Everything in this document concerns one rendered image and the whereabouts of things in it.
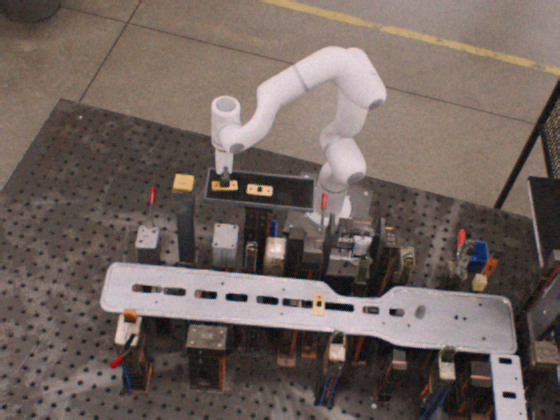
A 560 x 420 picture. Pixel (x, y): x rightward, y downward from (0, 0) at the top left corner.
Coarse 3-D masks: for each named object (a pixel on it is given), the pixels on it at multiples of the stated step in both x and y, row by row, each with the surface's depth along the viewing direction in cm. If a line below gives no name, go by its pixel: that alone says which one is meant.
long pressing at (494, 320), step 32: (128, 288) 240; (192, 288) 243; (224, 288) 244; (256, 288) 245; (288, 288) 247; (320, 288) 248; (416, 288) 252; (224, 320) 237; (256, 320) 238; (288, 320) 240; (320, 320) 241; (352, 320) 242; (384, 320) 243; (416, 320) 245; (448, 320) 246; (480, 320) 248; (512, 320) 249; (480, 352) 241; (512, 352) 242
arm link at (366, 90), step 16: (336, 48) 215; (304, 64) 215; (320, 64) 214; (336, 64) 215; (352, 64) 218; (304, 80) 215; (320, 80) 217; (336, 80) 221; (352, 80) 220; (368, 80) 221; (352, 96) 224; (368, 96) 223; (384, 96) 225
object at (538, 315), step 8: (552, 288) 235; (544, 296) 241; (552, 296) 234; (536, 304) 246; (544, 304) 240; (552, 304) 234; (536, 312) 247; (544, 312) 240; (552, 312) 233; (536, 320) 246; (544, 320) 239; (552, 320) 232; (536, 328) 245; (544, 328) 238; (536, 336) 245
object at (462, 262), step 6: (468, 240) 239; (462, 246) 241; (468, 246) 238; (474, 246) 239; (462, 252) 241; (468, 252) 237; (474, 252) 237; (462, 258) 244; (468, 258) 243; (456, 264) 246; (462, 264) 247; (456, 270) 247; (462, 270) 249; (462, 276) 250
